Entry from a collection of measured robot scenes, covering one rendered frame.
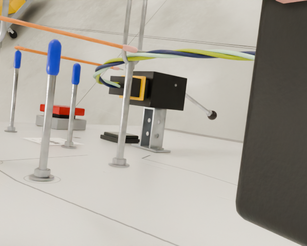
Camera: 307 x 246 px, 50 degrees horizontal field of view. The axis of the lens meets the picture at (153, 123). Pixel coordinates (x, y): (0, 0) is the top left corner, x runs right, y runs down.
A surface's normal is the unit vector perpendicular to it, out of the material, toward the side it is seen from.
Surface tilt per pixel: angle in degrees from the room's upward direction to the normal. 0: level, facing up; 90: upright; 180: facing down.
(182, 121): 0
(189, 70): 0
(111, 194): 54
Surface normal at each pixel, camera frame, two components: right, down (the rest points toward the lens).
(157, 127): 0.67, 0.12
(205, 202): 0.11, -0.99
